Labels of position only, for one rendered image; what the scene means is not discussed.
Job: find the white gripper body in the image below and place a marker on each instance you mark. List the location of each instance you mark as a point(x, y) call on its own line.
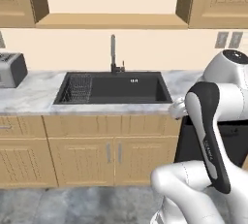
point(178, 109)

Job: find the grey wall socket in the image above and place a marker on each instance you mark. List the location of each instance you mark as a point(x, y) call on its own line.
point(222, 39)
point(1, 40)
point(235, 39)

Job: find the light wood valance board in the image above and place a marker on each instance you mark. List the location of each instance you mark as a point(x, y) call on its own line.
point(109, 21)

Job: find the black kitchen sink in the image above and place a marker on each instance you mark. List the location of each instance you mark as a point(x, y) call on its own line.
point(129, 87)

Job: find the light wood cupboard door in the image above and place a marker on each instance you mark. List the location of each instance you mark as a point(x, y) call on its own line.
point(145, 160)
point(80, 161)
point(22, 163)

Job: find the light wood fixed front panel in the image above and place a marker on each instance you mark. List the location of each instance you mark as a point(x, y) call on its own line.
point(82, 125)
point(148, 125)

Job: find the light wood drawer front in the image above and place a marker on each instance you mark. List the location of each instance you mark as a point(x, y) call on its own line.
point(25, 126)

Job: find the black dishwasher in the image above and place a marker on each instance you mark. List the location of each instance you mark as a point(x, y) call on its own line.
point(193, 144)

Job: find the grey and black toaster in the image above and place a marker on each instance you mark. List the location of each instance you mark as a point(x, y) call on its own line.
point(11, 71)

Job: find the grey and black tap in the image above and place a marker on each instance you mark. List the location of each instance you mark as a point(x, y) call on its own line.
point(113, 53)

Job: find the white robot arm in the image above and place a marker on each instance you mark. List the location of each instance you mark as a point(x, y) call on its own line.
point(190, 189)

